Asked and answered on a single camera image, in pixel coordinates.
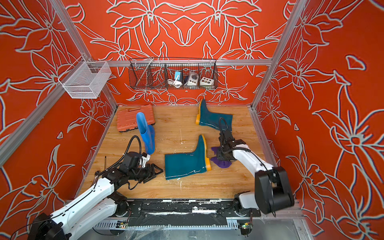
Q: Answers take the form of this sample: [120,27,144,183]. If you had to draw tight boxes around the black wire wall basket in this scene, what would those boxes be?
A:
[129,57,219,90]

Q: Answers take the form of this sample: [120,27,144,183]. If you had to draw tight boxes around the teal boot with yellow sole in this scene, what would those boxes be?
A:
[165,135,212,180]

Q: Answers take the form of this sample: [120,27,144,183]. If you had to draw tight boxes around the orange plastic tool case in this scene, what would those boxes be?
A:
[117,105,156,133]

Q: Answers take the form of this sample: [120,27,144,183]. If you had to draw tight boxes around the white mesh wall basket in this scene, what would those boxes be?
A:
[59,62,112,99]

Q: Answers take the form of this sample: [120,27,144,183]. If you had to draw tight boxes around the purple cloth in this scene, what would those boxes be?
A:
[210,147,232,169]

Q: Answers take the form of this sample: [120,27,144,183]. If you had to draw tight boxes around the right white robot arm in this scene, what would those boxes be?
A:
[215,130,295,214]

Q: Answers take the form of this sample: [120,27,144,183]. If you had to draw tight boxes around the blue white small box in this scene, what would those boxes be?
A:
[174,71,181,81]

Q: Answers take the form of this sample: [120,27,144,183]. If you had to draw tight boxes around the bright blue rubber boot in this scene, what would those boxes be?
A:
[136,112,155,155]

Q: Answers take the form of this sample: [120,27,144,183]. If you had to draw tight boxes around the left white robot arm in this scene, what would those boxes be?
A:
[28,152,163,240]

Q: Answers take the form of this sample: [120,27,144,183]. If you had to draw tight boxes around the white grey device in basket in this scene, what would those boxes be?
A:
[185,72,199,87]

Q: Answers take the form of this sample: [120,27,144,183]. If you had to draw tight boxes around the teal boot near back wall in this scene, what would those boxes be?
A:
[196,99,233,131]

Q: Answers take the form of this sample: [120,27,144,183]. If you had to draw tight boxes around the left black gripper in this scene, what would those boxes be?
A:
[128,163,164,183]

